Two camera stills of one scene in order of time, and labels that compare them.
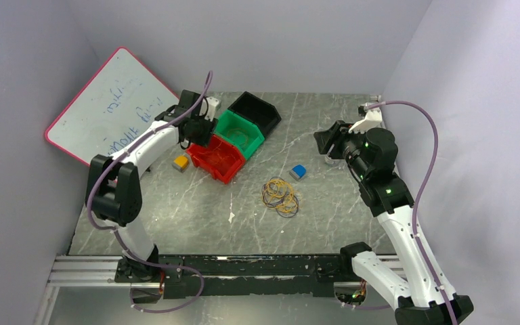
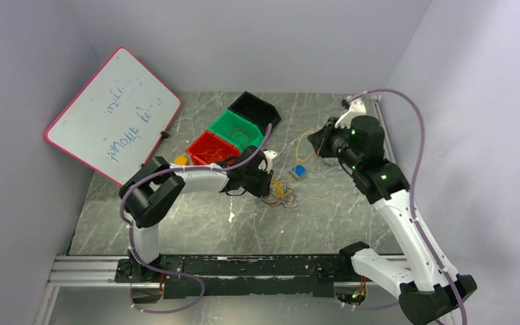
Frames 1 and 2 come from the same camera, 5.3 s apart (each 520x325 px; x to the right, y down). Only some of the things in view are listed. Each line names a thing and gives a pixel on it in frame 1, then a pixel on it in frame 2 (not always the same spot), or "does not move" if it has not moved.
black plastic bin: [256, 110] does not move
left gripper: [205, 139] to [264, 189]
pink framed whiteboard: [123, 95] does not move
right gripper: [325, 139] does not move
